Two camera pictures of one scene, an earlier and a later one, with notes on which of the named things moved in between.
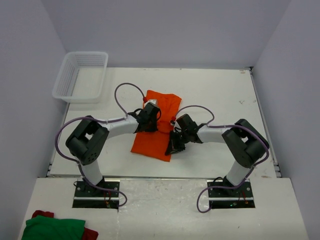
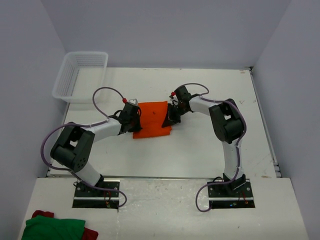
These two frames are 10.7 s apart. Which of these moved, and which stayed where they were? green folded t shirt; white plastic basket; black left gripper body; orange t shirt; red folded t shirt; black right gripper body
Moved: black right gripper body; black left gripper body; orange t shirt
Stayed: red folded t shirt; green folded t shirt; white plastic basket
